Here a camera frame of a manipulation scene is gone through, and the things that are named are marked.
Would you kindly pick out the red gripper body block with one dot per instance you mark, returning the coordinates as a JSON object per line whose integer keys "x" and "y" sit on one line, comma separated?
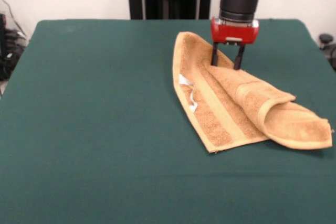
{"x": 233, "y": 33}

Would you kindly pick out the dark green table cloth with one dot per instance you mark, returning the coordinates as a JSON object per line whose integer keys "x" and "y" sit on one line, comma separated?
{"x": 78, "y": 155}

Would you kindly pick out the grey office chair base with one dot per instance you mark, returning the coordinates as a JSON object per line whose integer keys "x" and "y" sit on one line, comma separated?
{"x": 326, "y": 39}

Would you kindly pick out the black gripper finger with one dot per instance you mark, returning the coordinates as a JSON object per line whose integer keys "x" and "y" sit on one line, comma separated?
{"x": 214, "y": 56}
{"x": 239, "y": 60}

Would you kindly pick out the tan terry towel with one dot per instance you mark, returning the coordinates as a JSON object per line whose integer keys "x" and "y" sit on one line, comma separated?
{"x": 223, "y": 95}

